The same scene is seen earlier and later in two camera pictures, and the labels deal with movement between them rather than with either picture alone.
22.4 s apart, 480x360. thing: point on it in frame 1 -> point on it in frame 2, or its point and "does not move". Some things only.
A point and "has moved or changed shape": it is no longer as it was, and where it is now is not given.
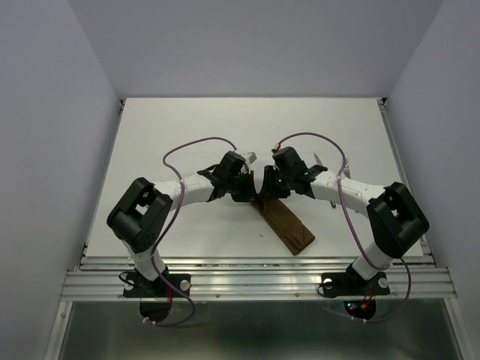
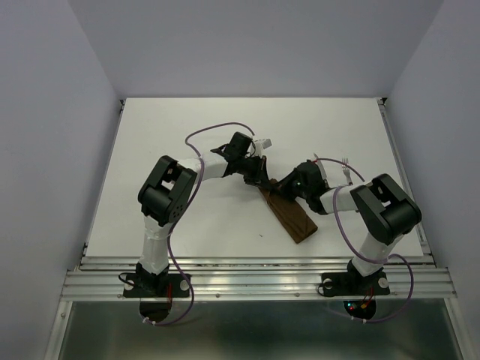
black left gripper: x=249 y=194 -> x=260 y=176
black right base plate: x=334 y=285 does not move
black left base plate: x=137 y=286 does not move
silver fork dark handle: x=346 y=169 does not move
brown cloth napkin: x=291 y=229 has moved or changed shape
